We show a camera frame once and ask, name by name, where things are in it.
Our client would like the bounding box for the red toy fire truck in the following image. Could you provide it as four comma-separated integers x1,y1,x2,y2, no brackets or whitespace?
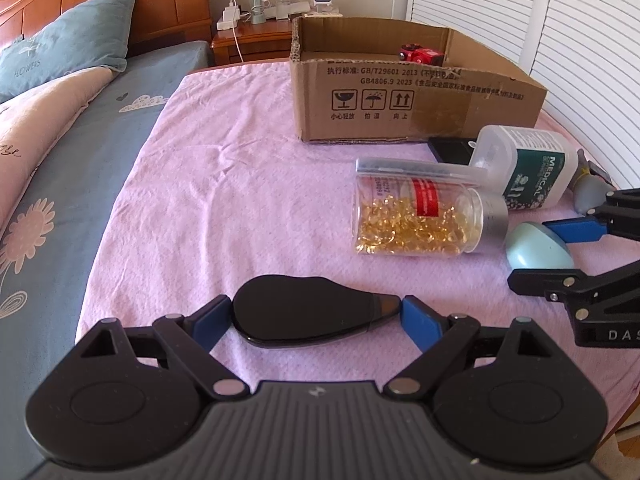
398,44,445,66

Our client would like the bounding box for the blue pillow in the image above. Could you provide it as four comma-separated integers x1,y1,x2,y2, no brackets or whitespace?
1,0,136,102

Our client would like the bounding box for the white power strip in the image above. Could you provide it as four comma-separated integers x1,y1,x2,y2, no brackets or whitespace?
216,0,241,32

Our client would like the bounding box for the teal egg-shaped case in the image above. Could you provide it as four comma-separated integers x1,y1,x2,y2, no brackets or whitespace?
506,222,575,270

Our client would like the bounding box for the wooden nightstand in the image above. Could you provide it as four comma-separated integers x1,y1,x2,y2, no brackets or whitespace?
212,21,292,66

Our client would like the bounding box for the black oval case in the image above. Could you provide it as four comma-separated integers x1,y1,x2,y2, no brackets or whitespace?
231,274,401,348

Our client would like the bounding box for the black digital timer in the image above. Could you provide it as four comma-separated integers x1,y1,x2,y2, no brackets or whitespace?
427,136,475,165

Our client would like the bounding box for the white louvered closet door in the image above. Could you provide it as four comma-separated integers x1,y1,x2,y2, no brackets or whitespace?
406,0,639,188

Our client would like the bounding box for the pink cloth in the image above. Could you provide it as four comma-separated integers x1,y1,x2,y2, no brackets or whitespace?
77,62,639,422

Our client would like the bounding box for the blue bed sheet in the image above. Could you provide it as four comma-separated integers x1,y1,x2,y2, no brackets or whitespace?
1,41,212,479

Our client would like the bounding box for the fish oil capsule bottle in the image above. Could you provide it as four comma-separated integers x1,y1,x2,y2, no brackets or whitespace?
352,174,509,257

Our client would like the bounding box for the white medical bottle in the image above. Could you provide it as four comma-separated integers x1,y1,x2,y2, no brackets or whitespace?
469,125,578,211

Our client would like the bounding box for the white charging cable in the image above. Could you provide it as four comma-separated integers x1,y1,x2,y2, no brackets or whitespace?
229,0,246,65

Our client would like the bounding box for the clear pen refill box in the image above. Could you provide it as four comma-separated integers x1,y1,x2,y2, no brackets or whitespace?
355,157,488,186

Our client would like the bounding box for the small spray bottle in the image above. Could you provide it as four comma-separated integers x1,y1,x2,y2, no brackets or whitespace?
276,0,291,20

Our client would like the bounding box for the grey elephant toy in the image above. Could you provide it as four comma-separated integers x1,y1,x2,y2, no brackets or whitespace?
570,148,615,214

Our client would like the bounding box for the brown cardboard box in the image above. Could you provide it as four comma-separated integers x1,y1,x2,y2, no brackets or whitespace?
290,18,547,143

